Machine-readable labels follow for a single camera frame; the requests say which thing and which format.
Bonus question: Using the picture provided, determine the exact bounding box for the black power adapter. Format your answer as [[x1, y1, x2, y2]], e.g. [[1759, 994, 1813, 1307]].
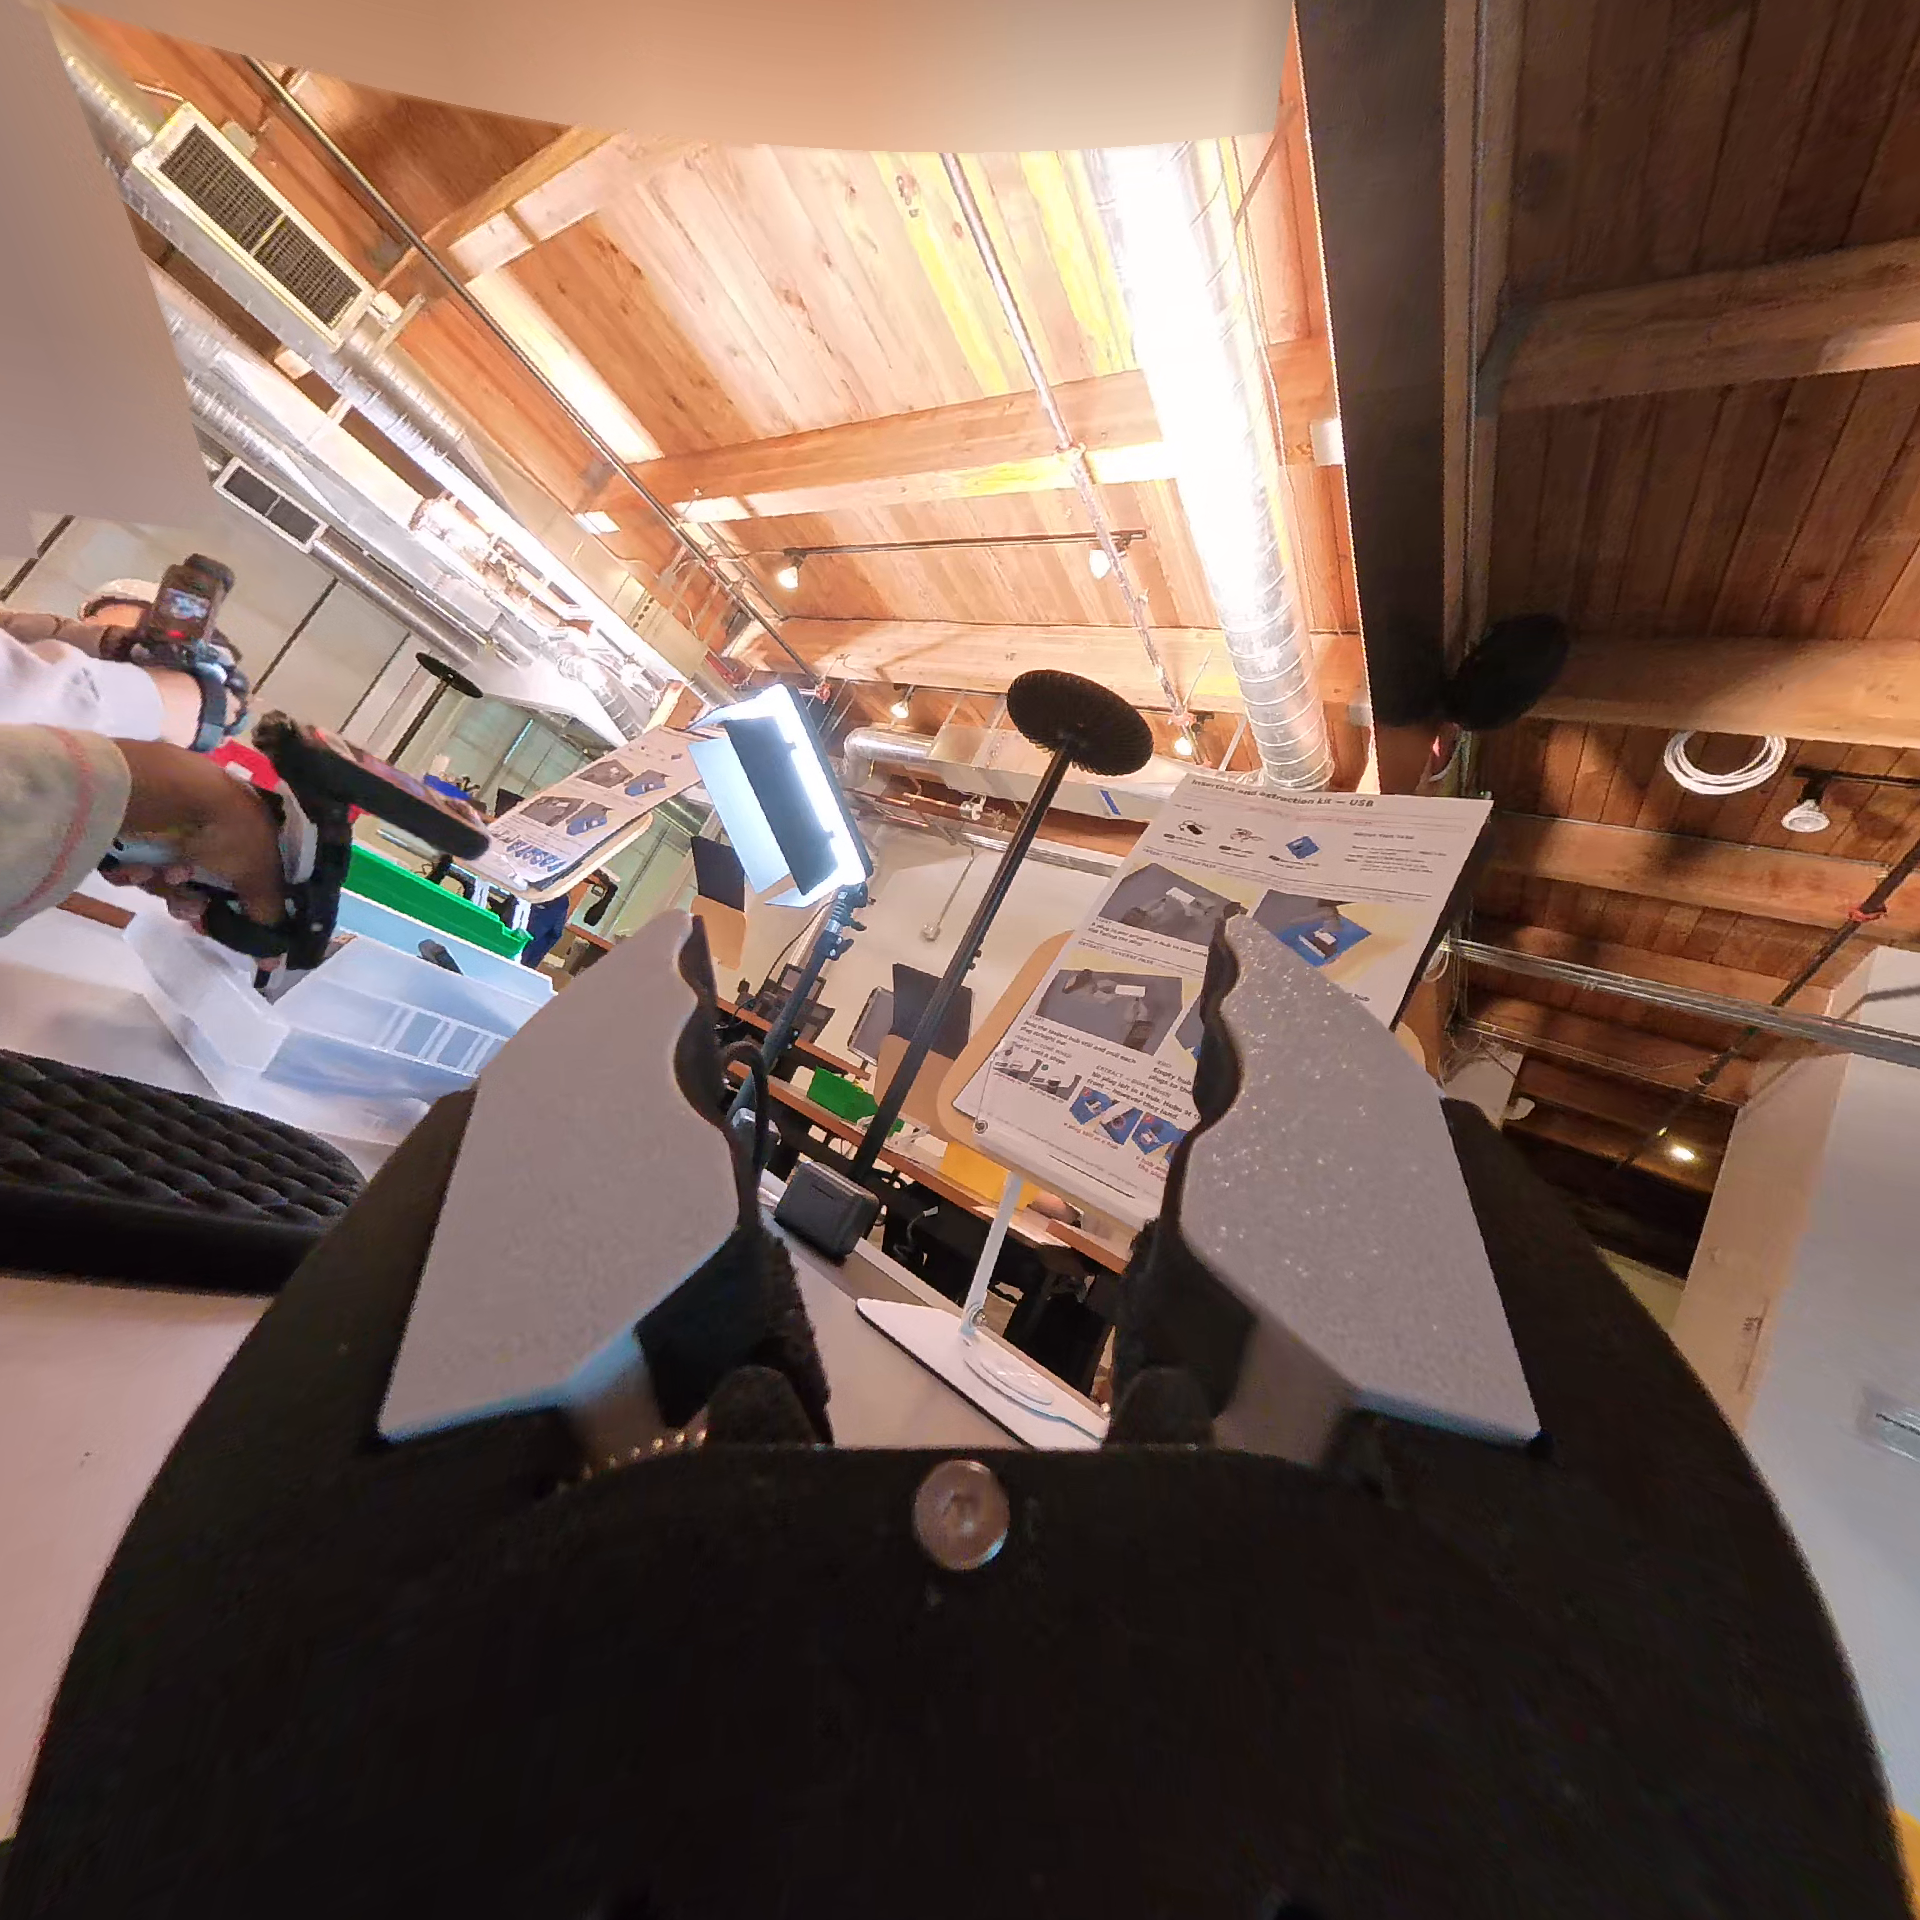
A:
[[770, 1158, 886, 1264]]

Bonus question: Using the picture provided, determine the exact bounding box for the green plastic bin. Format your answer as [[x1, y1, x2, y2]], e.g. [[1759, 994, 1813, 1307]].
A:
[[339, 845, 536, 960]]

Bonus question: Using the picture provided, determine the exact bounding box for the black round fan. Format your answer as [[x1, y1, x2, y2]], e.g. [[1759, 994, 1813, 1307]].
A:
[[1446, 613, 1574, 732]]

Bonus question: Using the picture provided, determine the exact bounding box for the small instruction poster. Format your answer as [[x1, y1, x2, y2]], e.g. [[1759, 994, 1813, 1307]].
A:
[[473, 725, 711, 903]]

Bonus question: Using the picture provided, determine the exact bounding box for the led light panel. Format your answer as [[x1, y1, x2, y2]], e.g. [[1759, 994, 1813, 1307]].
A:
[[688, 685, 876, 910]]

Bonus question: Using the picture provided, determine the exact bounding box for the metal ventilation unit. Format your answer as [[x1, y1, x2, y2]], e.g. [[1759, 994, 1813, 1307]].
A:
[[125, 101, 379, 350]]

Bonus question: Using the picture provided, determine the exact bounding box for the person's left hand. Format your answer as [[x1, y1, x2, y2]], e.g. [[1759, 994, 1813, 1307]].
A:
[[105, 739, 301, 927]]

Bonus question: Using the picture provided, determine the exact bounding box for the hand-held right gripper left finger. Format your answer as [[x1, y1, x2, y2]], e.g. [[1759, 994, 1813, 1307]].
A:
[[375, 913, 750, 1443]]

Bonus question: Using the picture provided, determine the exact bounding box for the black disc floor lamp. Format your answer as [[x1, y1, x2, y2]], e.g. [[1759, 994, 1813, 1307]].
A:
[[848, 670, 1160, 1190]]

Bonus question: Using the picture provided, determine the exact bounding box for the large instruction poster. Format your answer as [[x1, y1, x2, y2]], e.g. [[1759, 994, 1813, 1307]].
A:
[[949, 770, 1496, 1219]]

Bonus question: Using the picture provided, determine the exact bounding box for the white poster stand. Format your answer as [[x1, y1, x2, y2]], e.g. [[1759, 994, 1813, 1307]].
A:
[[853, 1167, 1118, 1455]]

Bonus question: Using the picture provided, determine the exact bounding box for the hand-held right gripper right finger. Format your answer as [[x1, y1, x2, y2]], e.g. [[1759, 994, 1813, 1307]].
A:
[[1169, 913, 1545, 1455]]

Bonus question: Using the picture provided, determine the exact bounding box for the white cable coil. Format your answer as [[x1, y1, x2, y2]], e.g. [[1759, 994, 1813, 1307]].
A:
[[1661, 729, 1791, 799]]

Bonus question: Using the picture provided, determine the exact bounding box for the clear plastic bin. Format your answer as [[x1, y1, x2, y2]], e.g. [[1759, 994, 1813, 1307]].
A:
[[127, 901, 556, 1116]]

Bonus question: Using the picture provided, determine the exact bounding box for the black light stand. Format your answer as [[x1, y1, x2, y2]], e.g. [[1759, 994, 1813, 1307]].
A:
[[724, 880, 876, 1158]]

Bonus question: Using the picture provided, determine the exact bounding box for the silver air duct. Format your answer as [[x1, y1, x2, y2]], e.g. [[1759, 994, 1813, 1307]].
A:
[[1081, 140, 1340, 796]]

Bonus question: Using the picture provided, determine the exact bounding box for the black mesh cushion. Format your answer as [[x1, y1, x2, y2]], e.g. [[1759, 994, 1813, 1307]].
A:
[[0, 1046, 371, 1299]]

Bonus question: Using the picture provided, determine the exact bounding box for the person's left forearm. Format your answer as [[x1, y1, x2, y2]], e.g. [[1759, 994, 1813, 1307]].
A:
[[0, 725, 136, 939]]

